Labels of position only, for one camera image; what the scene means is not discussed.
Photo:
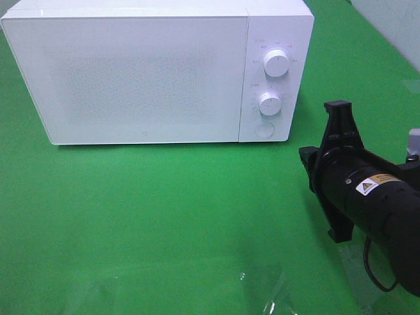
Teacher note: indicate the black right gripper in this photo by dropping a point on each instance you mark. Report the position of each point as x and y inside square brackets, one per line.
[341, 131]

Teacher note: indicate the white microwave oven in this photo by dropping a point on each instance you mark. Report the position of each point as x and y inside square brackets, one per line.
[154, 72]

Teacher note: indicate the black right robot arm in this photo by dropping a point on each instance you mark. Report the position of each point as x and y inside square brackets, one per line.
[357, 188]

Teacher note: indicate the clear plastic tape patch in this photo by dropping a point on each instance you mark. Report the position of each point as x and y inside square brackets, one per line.
[265, 289]

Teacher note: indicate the green table cloth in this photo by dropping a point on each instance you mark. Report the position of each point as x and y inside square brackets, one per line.
[166, 229]

